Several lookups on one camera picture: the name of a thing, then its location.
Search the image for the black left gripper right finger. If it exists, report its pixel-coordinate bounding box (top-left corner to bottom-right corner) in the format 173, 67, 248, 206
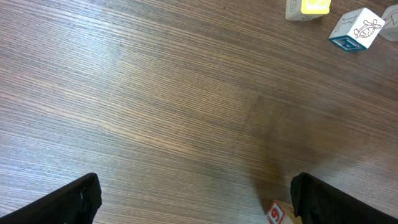
290, 172, 397, 224

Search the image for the white and blue block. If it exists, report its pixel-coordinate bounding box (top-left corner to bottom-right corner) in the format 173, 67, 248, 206
329, 7, 385, 52

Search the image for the yellow top block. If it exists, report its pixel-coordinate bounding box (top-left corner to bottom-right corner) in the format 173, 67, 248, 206
285, 0, 331, 21

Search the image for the red letter I block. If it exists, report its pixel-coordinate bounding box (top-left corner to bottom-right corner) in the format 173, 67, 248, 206
379, 4, 398, 42

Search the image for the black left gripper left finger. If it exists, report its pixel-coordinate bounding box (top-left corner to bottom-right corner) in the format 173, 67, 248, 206
1, 173, 102, 224

